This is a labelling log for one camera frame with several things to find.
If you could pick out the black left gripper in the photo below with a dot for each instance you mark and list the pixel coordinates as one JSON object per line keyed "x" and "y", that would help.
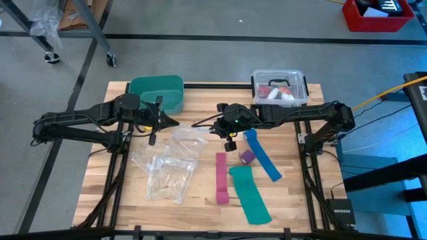
{"x": 146, "y": 116}

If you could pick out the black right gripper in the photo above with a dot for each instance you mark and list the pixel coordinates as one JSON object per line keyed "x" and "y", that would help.
{"x": 237, "y": 120}

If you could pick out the clear plastic zip bag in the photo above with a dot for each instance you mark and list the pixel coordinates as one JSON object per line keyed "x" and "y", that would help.
{"x": 193, "y": 140}
{"x": 156, "y": 150}
{"x": 170, "y": 180}

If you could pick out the purple bandage roll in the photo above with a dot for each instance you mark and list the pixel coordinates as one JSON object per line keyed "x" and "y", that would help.
{"x": 247, "y": 156}

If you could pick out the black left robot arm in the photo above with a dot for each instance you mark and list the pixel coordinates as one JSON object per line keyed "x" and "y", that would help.
{"x": 76, "y": 116}

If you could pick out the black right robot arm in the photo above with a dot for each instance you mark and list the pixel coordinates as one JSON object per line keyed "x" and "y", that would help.
{"x": 300, "y": 113}

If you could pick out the pink bandage roll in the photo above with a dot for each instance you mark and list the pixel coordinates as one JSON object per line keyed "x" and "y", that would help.
{"x": 221, "y": 176}

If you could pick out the blue bandage strip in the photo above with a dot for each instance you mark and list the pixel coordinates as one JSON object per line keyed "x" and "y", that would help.
{"x": 263, "y": 156}

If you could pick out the red bandage roll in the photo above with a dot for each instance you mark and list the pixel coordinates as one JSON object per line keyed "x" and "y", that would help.
{"x": 263, "y": 92}

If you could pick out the white bandage roll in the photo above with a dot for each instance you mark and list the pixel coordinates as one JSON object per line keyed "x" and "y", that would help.
{"x": 273, "y": 93}

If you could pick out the green bandage strip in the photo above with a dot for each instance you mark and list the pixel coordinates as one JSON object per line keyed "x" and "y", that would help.
{"x": 250, "y": 196}

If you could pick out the orange bandage roll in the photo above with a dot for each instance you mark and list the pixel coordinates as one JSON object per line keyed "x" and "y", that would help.
{"x": 284, "y": 90}

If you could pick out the teal plastic bin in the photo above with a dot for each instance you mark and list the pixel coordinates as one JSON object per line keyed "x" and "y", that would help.
{"x": 156, "y": 90}

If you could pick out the clear plastic storage box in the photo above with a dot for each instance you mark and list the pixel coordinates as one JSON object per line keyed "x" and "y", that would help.
{"x": 280, "y": 76}

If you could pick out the grey metal cart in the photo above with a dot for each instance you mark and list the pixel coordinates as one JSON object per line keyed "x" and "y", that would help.
{"x": 90, "y": 23}

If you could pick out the cardboard box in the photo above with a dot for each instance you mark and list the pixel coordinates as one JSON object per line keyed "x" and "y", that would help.
{"x": 71, "y": 16}

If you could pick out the crumpled clear plastic wrap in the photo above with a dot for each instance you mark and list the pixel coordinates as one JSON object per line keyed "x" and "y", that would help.
{"x": 45, "y": 20}

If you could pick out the white paper sheet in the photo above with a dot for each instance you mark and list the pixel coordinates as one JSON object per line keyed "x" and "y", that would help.
{"x": 373, "y": 13}

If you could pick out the red plastic basket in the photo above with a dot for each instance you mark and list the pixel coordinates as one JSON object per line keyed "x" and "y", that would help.
{"x": 380, "y": 23}

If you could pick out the black equipment stand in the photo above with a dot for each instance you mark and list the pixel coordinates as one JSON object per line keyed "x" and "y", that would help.
{"x": 417, "y": 96}

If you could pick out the black striped device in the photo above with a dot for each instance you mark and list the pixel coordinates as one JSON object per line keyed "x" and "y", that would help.
{"x": 390, "y": 5}

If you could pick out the black table frame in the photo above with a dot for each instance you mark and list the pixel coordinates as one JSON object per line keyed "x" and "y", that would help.
{"x": 217, "y": 86}

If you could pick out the black network switch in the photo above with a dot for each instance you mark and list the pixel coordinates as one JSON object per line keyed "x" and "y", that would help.
{"x": 341, "y": 211}

